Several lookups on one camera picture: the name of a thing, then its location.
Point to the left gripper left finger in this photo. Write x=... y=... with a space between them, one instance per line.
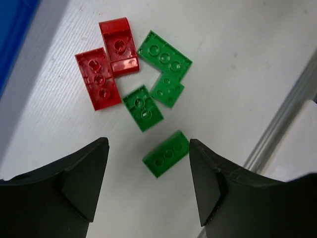
x=58 y=200

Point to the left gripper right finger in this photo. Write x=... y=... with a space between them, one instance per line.
x=234 y=202

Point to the green lego brick bottom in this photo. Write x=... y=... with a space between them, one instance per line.
x=167 y=154

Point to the green lego brick small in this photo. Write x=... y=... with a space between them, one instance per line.
x=167 y=90

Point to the red long lego brick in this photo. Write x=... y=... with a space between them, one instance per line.
x=98 y=78

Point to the red small lego brick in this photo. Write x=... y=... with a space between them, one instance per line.
x=120 y=47

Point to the blue divided plastic bin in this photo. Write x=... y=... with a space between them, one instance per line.
x=15 y=19

